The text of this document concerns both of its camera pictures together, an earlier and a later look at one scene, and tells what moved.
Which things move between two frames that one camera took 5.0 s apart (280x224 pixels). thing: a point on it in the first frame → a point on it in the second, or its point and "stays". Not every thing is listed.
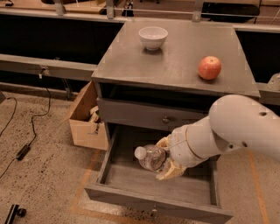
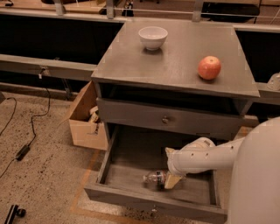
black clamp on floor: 15,211 stays
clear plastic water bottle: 150,157 → 157,178
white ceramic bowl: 152,38 stays
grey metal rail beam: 46,66 stays
